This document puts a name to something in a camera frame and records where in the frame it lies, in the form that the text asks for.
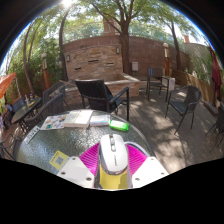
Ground grey printed leaflet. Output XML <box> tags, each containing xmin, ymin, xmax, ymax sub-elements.
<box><xmin>23</xmin><ymin>125</ymin><xmax>41</xmax><ymax>145</ymax></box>

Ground blue patio chair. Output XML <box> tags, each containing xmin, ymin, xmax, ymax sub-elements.
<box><xmin>11</xmin><ymin>97</ymin><xmax>26</xmax><ymax>113</ymax></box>

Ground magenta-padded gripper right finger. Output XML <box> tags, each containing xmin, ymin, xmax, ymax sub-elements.
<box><xmin>125</xmin><ymin>143</ymin><xmax>170</xmax><ymax>189</ymax></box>

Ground small white book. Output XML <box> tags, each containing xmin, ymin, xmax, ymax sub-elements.
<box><xmin>88</xmin><ymin>114</ymin><xmax>111</xmax><ymax>127</ymax></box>

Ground closed red patio umbrella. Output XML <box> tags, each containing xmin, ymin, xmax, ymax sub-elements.
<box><xmin>208</xmin><ymin>45</ymin><xmax>223</xmax><ymax>105</ymax></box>

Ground dark patio table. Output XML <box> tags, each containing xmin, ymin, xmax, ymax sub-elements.
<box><xmin>11</xmin><ymin>96</ymin><xmax>43</xmax><ymax>127</ymax></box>

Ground orange lamp post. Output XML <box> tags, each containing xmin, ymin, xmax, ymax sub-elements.
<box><xmin>40</xmin><ymin>52</ymin><xmax>51</xmax><ymax>91</ymax></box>
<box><xmin>162</xmin><ymin>42</ymin><xmax>171</xmax><ymax>77</ymax></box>

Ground dark wicker chair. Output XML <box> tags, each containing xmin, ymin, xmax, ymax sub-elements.
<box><xmin>42</xmin><ymin>81</ymin><xmax>68</xmax><ymax>105</ymax></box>
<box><xmin>23</xmin><ymin>92</ymin><xmax>67</xmax><ymax>134</ymax></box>

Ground yellow square card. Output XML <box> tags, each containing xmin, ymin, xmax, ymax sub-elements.
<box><xmin>49</xmin><ymin>150</ymin><xmax>71</xmax><ymax>171</ymax></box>

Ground black metal armchair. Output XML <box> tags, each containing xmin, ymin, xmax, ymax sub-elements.
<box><xmin>146</xmin><ymin>67</ymin><xmax>171</xmax><ymax>101</ymax></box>

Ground black slatted patio chair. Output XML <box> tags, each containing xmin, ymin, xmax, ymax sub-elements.
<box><xmin>73</xmin><ymin>78</ymin><xmax>131</xmax><ymax>122</ymax></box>

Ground white box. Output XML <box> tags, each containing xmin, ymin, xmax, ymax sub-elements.
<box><xmin>167</xmin><ymin>76</ymin><xmax>177</xmax><ymax>93</ymax></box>

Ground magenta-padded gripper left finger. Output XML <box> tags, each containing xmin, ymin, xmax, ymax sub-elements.
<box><xmin>56</xmin><ymin>142</ymin><xmax>102</xmax><ymax>190</ymax></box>

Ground yellow chick-shaped mouse pad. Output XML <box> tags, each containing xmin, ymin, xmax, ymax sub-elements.
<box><xmin>98</xmin><ymin>140</ymin><xmax>152</xmax><ymax>190</ymax></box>

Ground large white book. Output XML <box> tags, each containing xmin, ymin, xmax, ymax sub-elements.
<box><xmin>63</xmin><ymin>109</ymin><xmax>95</xmax><ymax>130</ymax></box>

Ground green marker pen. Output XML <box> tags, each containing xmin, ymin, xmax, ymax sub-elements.
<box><xmin>108</xmin><ymin>119</ymin><xmax>131</xmax><ymax>133</ymax></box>

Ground orange patio umbrella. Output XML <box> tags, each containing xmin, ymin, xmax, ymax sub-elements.
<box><xmin>0</xmin><ymin>72</ymin><xmax>17</xmax><ymax>101</ymax></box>

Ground white computer mouse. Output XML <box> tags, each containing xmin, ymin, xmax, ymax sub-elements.
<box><xmin>98</xmin><ymin>133</ymin><xmax>129</xmax><ymax>176</ymax></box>

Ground black mesh metal chair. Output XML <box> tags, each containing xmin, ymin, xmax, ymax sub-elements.
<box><xmin>204</xmin><ymin>103</ymin><xmax>224</xmax><ymax>152</ymax></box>
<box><xmin>0</xmin><ymin>133</ymin><xmax>23</xmax><ymax>161</ymax></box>
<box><xmin>165</xmin><ymin>85</ymin><xmax>203</xmax><ymax>136</ymax></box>

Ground stone fountain basin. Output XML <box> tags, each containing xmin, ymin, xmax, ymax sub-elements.
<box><xmin>64</xmin><ymin>72</ymin><xmax>141</xmax><ymax>102</ymax></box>

